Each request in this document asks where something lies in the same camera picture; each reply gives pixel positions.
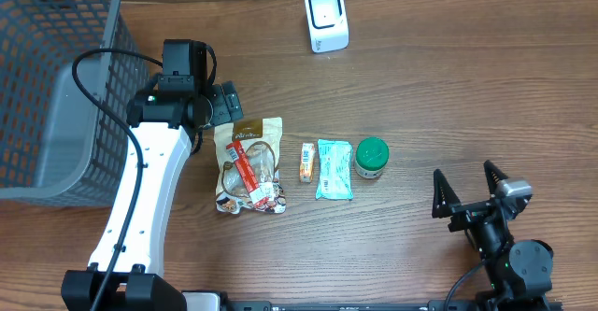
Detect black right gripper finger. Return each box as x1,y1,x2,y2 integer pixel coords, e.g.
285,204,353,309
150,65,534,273
432,169,461,219
483,160,508,195

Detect brown cookie bag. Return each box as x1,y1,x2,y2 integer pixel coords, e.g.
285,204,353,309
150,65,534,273
214,117,286,214

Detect green lid jar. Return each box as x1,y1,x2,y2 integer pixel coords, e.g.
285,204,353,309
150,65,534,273
355,137,390,179

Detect red snack stick packet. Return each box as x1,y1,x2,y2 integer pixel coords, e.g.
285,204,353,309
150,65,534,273
226,141,268,208

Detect teal snack packet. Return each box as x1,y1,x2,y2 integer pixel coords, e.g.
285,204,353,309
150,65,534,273
316,139,353,200

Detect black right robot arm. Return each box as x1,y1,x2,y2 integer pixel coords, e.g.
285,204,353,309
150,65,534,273
432,161,562,310

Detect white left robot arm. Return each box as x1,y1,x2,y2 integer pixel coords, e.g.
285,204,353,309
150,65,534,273
61,39,243,310

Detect grey plastic mesh basket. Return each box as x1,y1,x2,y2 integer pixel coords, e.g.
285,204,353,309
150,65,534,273
1,0,149,206

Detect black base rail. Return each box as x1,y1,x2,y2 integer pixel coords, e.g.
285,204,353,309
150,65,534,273
181,291,564,311

